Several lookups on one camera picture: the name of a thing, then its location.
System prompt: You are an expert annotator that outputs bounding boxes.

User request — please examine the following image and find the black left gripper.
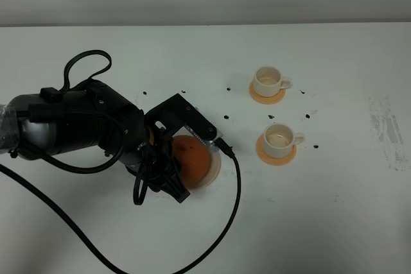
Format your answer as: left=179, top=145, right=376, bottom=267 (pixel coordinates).
left=120, top=110, right=190, bottom=203

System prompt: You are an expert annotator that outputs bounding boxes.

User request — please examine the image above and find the brown clay teapot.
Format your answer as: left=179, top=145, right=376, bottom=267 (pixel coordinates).
left=173, top=135, right=211, bottom=189

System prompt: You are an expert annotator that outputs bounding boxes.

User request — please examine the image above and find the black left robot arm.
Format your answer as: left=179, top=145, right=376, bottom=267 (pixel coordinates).
left=1, top=79, right=191, bottom=205

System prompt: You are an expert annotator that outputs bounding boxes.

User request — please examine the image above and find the beige round teapot coaster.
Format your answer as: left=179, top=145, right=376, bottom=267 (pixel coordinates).
left=189, top=150, right=222, bottom=191

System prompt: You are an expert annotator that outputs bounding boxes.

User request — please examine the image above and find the orange near cup coaster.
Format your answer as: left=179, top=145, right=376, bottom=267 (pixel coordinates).
left=256, top=135, right=297, bottom=166

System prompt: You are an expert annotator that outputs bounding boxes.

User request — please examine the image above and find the orange cup coaster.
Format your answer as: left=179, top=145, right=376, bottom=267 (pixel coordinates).
left=256, top=135, right=297, bottom=166
left=249, top=82, right=286, bottom=105

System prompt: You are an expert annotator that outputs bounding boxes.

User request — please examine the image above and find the white near teacup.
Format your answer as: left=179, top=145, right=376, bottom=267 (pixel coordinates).
left=262, top=123, right=305, bottom=158

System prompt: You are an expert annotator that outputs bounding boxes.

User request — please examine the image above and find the white teacup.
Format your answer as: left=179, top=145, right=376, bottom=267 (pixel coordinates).
left=262, top=123, right=305, bottom=158
left=252, top=66, right=293, bottom=98

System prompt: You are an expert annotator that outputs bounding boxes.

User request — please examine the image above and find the orange far cup coaster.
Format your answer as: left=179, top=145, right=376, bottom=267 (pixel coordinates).
left=249, top=82, right=286, bottom=105

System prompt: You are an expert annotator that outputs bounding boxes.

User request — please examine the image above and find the white far teacup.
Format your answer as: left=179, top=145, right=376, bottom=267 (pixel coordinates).
left=252, top=66, right=293, bottom=98

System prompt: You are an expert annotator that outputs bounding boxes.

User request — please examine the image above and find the black left camera cable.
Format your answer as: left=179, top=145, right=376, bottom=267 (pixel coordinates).
left=0, top=49, right=241, bottom=274

